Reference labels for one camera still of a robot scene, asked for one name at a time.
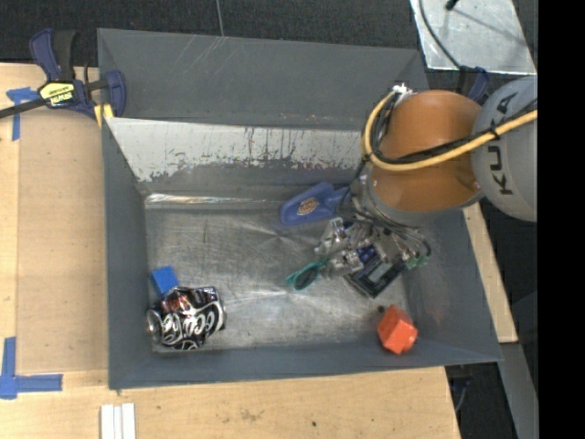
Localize orange block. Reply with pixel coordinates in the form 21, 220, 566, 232
376, 304, 420, 356

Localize grey metal bin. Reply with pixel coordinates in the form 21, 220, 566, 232
95, 27, 505, 391

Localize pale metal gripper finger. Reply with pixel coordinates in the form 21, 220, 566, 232
322, 248, 366, 279
314, 217, 349, 256

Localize blue object with orange emblem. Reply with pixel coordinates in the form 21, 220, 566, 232
280, 180, 353, 227

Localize crushed black drink can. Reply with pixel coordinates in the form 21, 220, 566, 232
144, 285, 229, 352

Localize green sunglasses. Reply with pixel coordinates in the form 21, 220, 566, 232
285, 258, 331, 292

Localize small blue block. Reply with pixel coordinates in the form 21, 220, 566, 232
149, 265, 180, 298

